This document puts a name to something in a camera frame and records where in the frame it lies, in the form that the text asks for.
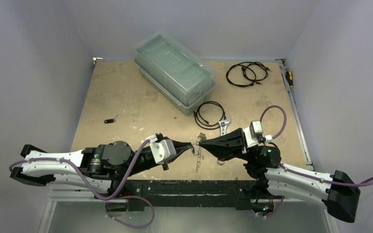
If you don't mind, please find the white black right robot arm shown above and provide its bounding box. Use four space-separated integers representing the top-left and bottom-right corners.
198 127 360 223

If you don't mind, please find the black coiled cable near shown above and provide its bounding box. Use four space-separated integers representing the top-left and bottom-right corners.
194 100 226 131

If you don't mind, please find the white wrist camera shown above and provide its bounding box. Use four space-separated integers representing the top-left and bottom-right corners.
146 133 177 165
243 120 273 149

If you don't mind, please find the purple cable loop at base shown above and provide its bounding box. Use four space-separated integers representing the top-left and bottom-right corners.
104 195 155 230

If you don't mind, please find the clear plastic storage box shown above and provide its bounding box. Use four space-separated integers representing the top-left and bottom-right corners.
134 32 216 116

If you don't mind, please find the black coiled cable far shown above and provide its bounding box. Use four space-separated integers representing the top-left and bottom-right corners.
225 61 272 88

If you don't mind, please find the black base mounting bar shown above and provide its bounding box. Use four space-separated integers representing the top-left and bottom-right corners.
95 179 285 213

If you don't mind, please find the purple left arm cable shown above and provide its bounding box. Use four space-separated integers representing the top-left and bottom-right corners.
9 139 152 202

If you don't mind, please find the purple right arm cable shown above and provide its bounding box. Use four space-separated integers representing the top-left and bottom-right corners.
258 105 373 188

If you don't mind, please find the black coiled cable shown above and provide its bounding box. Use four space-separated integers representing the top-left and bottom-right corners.
194 100 226 131
225 61 272 88

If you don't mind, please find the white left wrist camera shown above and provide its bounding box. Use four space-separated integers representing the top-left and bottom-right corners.
146 133 177 165

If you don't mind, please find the aluminium frame rail right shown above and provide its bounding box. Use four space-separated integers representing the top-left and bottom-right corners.
276 59 315 171

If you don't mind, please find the yellow black screwdriver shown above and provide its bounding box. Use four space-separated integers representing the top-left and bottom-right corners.
285 70 294 89

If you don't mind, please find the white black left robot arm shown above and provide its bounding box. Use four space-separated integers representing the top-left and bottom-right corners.
9 133 194 201

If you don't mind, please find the adjustable wrench red handle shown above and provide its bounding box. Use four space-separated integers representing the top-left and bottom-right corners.
218 115 231 136

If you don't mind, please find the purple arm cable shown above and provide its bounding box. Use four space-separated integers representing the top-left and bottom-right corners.
9 139 152 202
258 105 373 188

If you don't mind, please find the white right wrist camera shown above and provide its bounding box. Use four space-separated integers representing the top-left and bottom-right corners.
243 120 273 149

